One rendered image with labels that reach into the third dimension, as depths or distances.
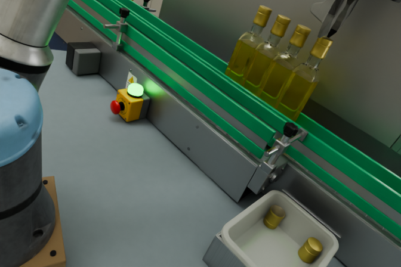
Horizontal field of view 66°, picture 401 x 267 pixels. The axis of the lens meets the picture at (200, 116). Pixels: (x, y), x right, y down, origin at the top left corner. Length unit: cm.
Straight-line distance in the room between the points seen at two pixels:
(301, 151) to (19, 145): 60
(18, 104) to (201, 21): 86
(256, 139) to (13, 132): 50
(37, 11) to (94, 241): 40
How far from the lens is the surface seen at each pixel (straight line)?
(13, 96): 41
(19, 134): 39
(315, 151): 77
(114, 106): 89
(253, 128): 71
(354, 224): 78
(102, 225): 66
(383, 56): 86
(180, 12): 123
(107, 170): 76
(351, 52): 87
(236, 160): 74
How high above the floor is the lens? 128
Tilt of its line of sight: 30 degrees down
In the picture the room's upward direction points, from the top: 21 degrees clockwise
